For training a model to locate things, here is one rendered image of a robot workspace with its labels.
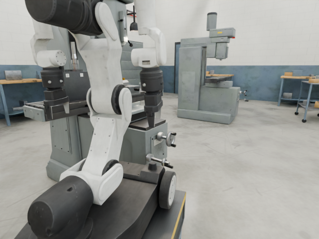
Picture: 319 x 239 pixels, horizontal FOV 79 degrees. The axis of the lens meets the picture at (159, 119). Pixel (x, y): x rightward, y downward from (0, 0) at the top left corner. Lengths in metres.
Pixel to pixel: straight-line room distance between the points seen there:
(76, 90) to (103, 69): 0.56
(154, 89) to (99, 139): 0.37
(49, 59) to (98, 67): 0.20
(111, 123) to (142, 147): 0.56
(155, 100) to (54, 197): 0.47
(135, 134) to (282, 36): 6.81
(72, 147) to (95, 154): 1.12
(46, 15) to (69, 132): 1.44
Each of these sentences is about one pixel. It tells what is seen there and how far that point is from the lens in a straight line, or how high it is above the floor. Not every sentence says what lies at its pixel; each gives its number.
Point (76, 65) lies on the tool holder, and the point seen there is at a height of 1.16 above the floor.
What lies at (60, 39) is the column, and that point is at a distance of 1.96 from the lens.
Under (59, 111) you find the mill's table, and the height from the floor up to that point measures 0.90.
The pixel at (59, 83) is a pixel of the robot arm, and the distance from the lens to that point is 0.97.
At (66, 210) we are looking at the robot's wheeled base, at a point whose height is 0.71.
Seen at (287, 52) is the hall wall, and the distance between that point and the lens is 7.69.
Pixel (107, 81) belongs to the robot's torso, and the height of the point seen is 1.10.
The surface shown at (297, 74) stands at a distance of 7.15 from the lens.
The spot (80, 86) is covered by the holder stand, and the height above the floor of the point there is 1.03.
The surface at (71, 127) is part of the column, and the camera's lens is 1.97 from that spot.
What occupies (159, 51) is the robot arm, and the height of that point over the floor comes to 1.21.
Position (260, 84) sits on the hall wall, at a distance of 7.74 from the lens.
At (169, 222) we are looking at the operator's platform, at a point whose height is 0.40.
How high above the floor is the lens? 1.16
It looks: 15 degrees down
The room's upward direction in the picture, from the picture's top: straight up
